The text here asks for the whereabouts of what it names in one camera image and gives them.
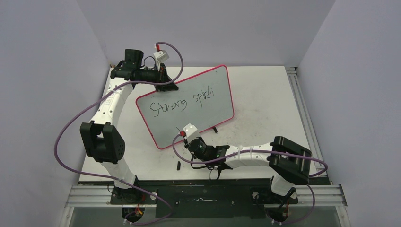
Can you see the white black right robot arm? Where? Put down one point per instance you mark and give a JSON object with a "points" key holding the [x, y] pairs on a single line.
{"points": [[290, 171]]}

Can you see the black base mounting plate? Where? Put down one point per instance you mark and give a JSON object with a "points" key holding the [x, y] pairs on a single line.
{"points": [[205, 198]]}

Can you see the aluminium front rail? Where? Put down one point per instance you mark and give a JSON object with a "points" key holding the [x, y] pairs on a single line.
{"points": [[100, 196]]}

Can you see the pink framed whiteboard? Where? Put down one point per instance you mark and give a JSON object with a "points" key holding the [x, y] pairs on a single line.
{"points": [[203, 100]]}

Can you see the aluminium rail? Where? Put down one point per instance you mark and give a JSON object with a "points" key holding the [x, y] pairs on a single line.
{"points": [[304, 113], [100, 196]]}

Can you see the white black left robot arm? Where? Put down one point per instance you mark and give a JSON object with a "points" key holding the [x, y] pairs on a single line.
{"points": [[100, 136]]}

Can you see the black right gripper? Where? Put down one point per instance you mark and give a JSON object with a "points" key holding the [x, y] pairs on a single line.
{"points": [[186, 141]]}

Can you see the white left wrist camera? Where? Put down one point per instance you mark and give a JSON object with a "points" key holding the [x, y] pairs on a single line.
{"points": [[161, 56]]}

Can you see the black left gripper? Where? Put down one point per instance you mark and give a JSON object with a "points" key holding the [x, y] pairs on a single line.
{"points": [[161, 75]]}

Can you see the aluminium rail right side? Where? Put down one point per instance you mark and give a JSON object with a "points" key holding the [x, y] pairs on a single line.
{"points": [[304, 113]]}

